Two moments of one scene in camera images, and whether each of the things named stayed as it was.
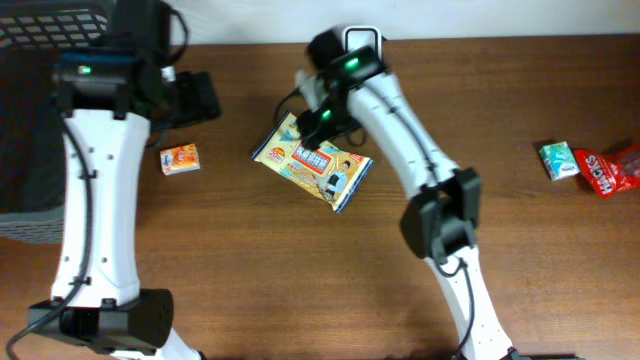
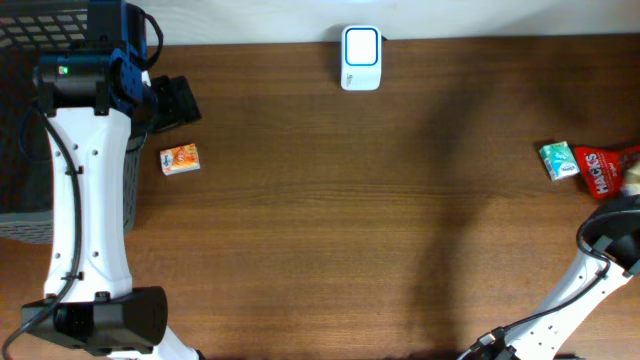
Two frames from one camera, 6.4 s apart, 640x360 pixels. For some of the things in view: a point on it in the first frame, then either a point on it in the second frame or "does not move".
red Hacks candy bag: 610,174 does not move
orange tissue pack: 180,159 does not move
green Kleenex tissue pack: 559,160 does not move
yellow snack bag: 329,172 -> 632,178
